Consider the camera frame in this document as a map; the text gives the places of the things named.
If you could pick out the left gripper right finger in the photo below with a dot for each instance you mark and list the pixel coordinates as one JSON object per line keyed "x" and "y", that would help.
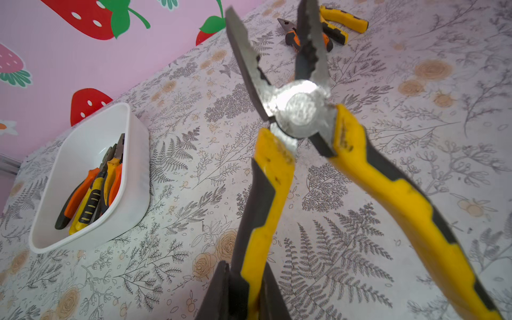
{"x": 271, "y": 303}

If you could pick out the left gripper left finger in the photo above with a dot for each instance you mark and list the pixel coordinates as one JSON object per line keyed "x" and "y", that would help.
{"x": 216, "y": 301}

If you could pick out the white plastic storage box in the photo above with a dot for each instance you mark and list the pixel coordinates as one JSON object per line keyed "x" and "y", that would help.
{"x": 84, "y": 150}

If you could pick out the orange black long-nose pliers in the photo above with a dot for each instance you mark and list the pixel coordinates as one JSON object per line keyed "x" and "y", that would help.
{"x": 292, "y": 39}

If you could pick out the orange black pliers large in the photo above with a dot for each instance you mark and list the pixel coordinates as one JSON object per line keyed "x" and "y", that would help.
{"x": 74, "y": 200}

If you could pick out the yellow black pliers large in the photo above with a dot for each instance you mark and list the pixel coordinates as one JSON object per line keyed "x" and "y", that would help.
{"x": 301, "y": 110}

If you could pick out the orange handled pliers small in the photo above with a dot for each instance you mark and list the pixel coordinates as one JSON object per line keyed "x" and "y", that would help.
{"x": 116, "y": 184}

